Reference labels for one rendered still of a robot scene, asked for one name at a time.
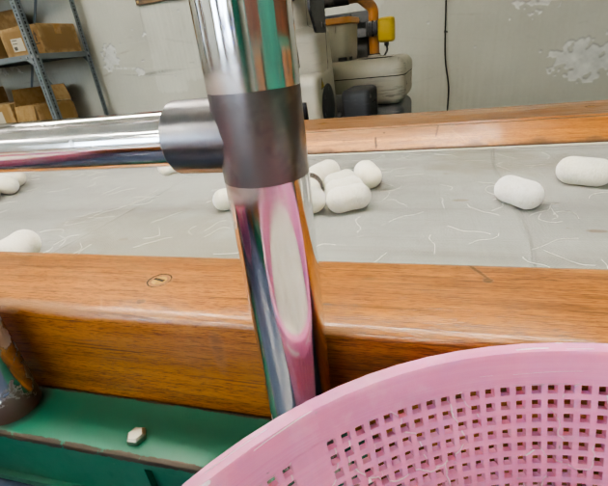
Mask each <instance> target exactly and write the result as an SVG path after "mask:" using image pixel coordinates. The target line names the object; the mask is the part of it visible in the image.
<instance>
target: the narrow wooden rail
mask: <svg viewBox="0 0 608 486"><path fill-rule="evenodd" d="M318 267H319V276H320V286H321V296H322V305H323V315H324V324H325V333H326V343H327V353H328V362H329V372H330V382H331V390H332V389H334V388H336V387H339V386H340V385H343V384H345V383H348V382H350V381H353V380H355V379H358V378H360V377H363V376H365V375H368V374H371V373H374V372H377V371H379V370H382V369H385V368H388V367H391V366H394V365H400V364H404V363H408V362H411V361H415V360H419V359H423V358H426V357H430V356H436V355H441V354H446V353H451V352H455V351H460V350H468V349H475V348H482V347H488V346H499V345H511V344H521V343H548V342H580V343H607V344H608V269H580V268H547V267H515V266H482V265H450V264H417V263H384V262H352V261H318ZM0 316H1V318H2V320H3V321H4V323H5V325H6V327H7V329H8V331H9V333H10V334H11V336H12V338H13V340H14V343H15V344H16V346H17V348H18V350H19V352H20V354H21V356H22V357H23V359H24V361H25V363H26V364H27V366H28V367H29V369H30V371H31V373H32V375H33V377H34V379H35V380H36V382H37V384H38V385H40V386H47V387H54V388H61V389H68V390H75V391H82V392H94V393H101V394H108V395H115V396H121V397H129V398H136V399H143V400H149V401H156V402H163V403H170V404H177V405H183V406H190V407H197V408H205V409H211V410H218V411H225V412H232V413H239V414H245V415H252V416H259V417H266V418H271V413H270V408H269V403H268V398H267V393H266V388H265V383H264V379H263V370H262V365H261V360H260V355H259V350H258V345H257V341H256V336H255V331H254V326H253V321H252V316H251V312H250V307H249V302H248V297H247V292H246V287H245V282H244V278H243V273H242V268H241V263H240V258H222V257H189V256H124V255H91V254H59V253H26V252H0Z"/></svg>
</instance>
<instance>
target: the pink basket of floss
mask: <svg viewBox="0 0 608 486"><path fill-rule="evenodd" d="M548 385H554V390H549V389H548ZM565 385H571V389H570V390H565ZM532 386H538V389H537V390H535V391H532ZM582 386H588V390H587V391H581V389H582ZM515 387H522V391H517V390H516V389H515ZM599 387H606V391H599ZM500 388H507V391H504V392H500ZM485 390H491V393H487V394H485ZM470 392H476V395H473V396H470ZM456 394H461V398H457V399H456ZM446 396H447V401H443V402H441V398H442V397H446ZM536 399H537V400H538V404H532V400H536ZM548 399H554V404H547V402H548ZM564 399H570V404H564ZM431 400H432V404H430V405H428V406H427V401H431ZM517 400H522V405H516V401H517ZM581 400H588V402H587V405H582V404H581ZM506 401H507V406H501V402H506ZM598 401H605V404H604V406H598ZM489 403H491V405H492V407H489V408H486V404H489ZM417 404H418V408H417V409H414V410H412V406H413V405H417ZM476 405H477V409H476V410H471V406H476ZM459 408H462V412H459V413H458V412H457V411H456V409H459ZM401 409H403V410H404V413H401V414H398V410H401ZM446 411H448V415H446V416H443V414H442V412H446ZM388 414H390V417H389V418H386V419H384V416H385V415H388ZM532 414H538V417H537V418H532ZM547 414H553V418H548V417H547ZM564 414H569V418H564ZM580 414H582V415H587V416H586V418H580ZM430 415H434V418H431V419H428V416H430ZM516 415H522V418H516ZM502 416H507V417H508V419H502ZM597 416H603V420H601V419H597ZM486 418H492V421H487V419H486ZM374 419H375V423H374V424H371V425H370V421H371V420H374ZM414 419H420V422H417V423H414ZM474 419H477V420H478V423H473V421H472V420H474ZM459 422H463V424H464V425H461V426H458V423H459ZM403 423H406V426H405V427H402V428H401V424H403ZM360 425H361V426H362V429H360V430H358V431H355V428H356V427H358V426H360ZM446 425H450V428H448V429H444V426H446ZM547 427H553V431H547ZM564 427H565V428H569V432H564ZM390 428H392V430H393V431H391V432H389V433H387V432H386V430H387V429H390ZM434 428H435V432H432V433H430V429H434ZM517 428H522V432H517ZM532 428H537V429H538V431H532ZM579 428H586V431H585V433H583V432H579ZM506 429H508V433H502V430H506ZM596 429H599V430H602V434H596ZM489 431H493V434H492V435H488V434H487V432H489ZM345 432H347V436H345V437H343V438H342V437H341V435H342V434H344V433H345ZM421 432H422V436H419V437H417V435H416V434H418V433H421ZM477 433H479V437H474V434H477ZM375 434H378V437H376V438H374V439H373V435H375ZM461 436H465V439H462V440H460V439H459V437H461ZM406 437H408V440H407V441H404V442H403V441H402V439H403V438H406ZM448 439H451V441H450V442H448V443H446V440H448ZM331 440H333V442H334V443H333V444H331V445H327V444H326V443H327V442H329V441H331ZM363 440H365V442H364V443H363V444H361V445H359V444H358V443H359V442H361V441H363ZM393 442H395V444H394V445H392V446H389V444H390V443H393ZM521 442H523V445H517V443H521ZM532 442H538V444H537V445H532ZM547 442H553V445H548V444H547ZM563 442H568V445H563ZM433 443H437V445H435V446H432V444H433ZM579 443H585V446H579ZM503 444H508V446H503ZM595 444H601V447H595ZM491 445H494V447H493V448H488V446H491ZM421 446H423V447H424V449H421V450H419V447H421ZM348 447H350V448H351V450H349V451H347V452H345V449H346V448H348ZM475 447H480V449H479V450H475ZM378 448H381V450H380V451H379V452H375V450H376V449H378ZM464 449H466V452H462V453H461V451H462V450H464ZM407 451H410V453H409V454H407V455H405V453H406V452H407ZM451 452H452V453H453V455H450V456H448V454H447V453H451ZM335 454H337V457H336V458H334V459H332V460H331V458H330V457H331V456H333V455H335ZM365 454H368V457H366V458H364V459H362V456H363V455H365ZM533 455H537V456H538V458H533ZM547 455H552V458H547ZM563 455H567V459H563ZM395 456H397V457H398V458H397V459H395V460H392V458H393V457H395ZM436 456H439V458H438V459H435V460H434V457H436ZM517 456H523V459H518V457H517ZM578 456H584V460H578ZM504 457H509V460H504ZM595 457H597V458H600V460H599V461H595V460H594V458H595ZM492 458H494V461H491V462H489V459H492ZM424 460H426V463H423V464H421V461H424ZM480 460H481V463H478V464H476V461H480ZM352 461H354V464H352V465H350V466H349V465H348V463H350V462H352ZM381 462H384V464H383V465H381V466H378V464H379V463H381ZM464 463H467V466H462V464H464ZM410 465H412V466H413V467H411V468H409V469H408V468H407V466H410ZM288 466H290V469H289V470H288V471H286V472H285V473H283V472H282V470H284V469H285V468H287V467H288ZM451 466H454V468H453V469H449V467H451ZM369 468H371V470H370V471H368V472H365V470H367V469H369ZM337 469H341V470H340V471H339V472H337V473H334V471H336V470H337ZM533 469H538V471H537V472H533ZM547 469H552V472H548V471H547ZM562 469H567V472H562ZM397 470H400V471H399V472H397V473H394V472H395V471H397ZM437 470H441V472H436V471H437ZM518 470H523V472H518ZM577 470H583V473H579V472H577ZM504 471H509V472H506V473H504ZM594 471H595V472H598V474H594ZM492 472H495V474H490V473H492ZM426 473H427V474H428V475H427V476H424V477H423V474H426ZM480 473H481V474H482V476H477V474H480ZM356 474H357V477H356V478H354V479H351V478H352V477H353V476H355V475H356ZM385 475H386V476H387V477H385V478H383V479H381V477H382V476H385ZM273 476H274V477H275V480H273V481H272V482H271V483H269V484H267V481H268V480H269V479H271V478H272V477H273ZM465 476H468V478H466V479H463V477H465ZM412 478H415V480H413V481H410V480H409V479H412ZM453 479H455V480H456V481H454V482H451V480H453ZM293 481H294V484H293V485H291V486H338V485H340V484H342V483H344V485H343V486H369V485H368V484H369V483H371V482H373V484H372V485H370V486H397V485H398V484H401V486H438V485H437V484H439V483H442V485H439V486H491V485H496V486H505V484H508V483H510V486H577V483H582V486H593V485H597V486H608V344H607V343H580V342H548V343H521V344H511V345H499V346H488V347H482V348H475V349H468V350H460V351H455V352H451V353H446V354H441V355H436V356H430V357H426V358H423V359H419V360H415V361H411V362H408V363H404V364H397V365H394V366H391V367H388V368H385V369H382V370H379V371H377V372H374V373H371V374H368V375H365V376H363V377H360V378H358V379H355V380H353V381H350V382H348V383H345V384H343V385H340V386H339V387H336V388H334V389H332V390H330V391H327V392H325V393H323V394H320V395H318V396H316V397H314V398H312V399H310V400H308V401H306V402H304V403H302V404H300V405H299V406H297V407H295V408H293V409H291V410H290V411H288V412H286V413H284V414H282V415H281V416H279V417H278V418H275V419H274V420H272V421H271V422H269V423H268V424H266V425H264V426H263V427H261V428H260V429H258V430H256V431H255V432H253V433H252V434H250V435H249V436H247V437H245V438H244V439H242V440H241V441H240V442H238V443H237V444H235V445H234V446H232V447H231V448H229V449H228V450H227V451H225V452H224V453H222V454H221V455H220V456H218V457H217V458H215V459H214V460H213V461H211V462H210V463H208V464H207V465H206V466H205V467H203V468H202V469H201V470H200V471H199V472H197V473H196V474H195V475H193V476H192V477H191V478H190V479H188V480H187V481H186V482H185V483H183V484H182V485H181V486H288V485H289V484H290V483H292V482H293ZM520 482H523V485H518V483H520ZM533 482H537V483H538V484H537V485H533ZM547 482H552V485H547ZM562 482H566V483H567V485H562Z"/></svg>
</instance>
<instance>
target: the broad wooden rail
mask: <svg viewBox="0 0 608 486"><path fill-rule="evenodd" d="M304 122H305V132H306V142H307V151H308V154H330V153H353V152H375V151H398V150H420V149H465V148H487V147H509V146H532V145H555V144H577V143H600V142H608V99H606V100H592V101H577V102H563V103H548V104H534V105H519V106H506V107H491V108H477V109H462V110H448V111H433V112H419V113H404V114H390V115H375V116H361V117H346V118H332V119H317V120H304Z"/></svg>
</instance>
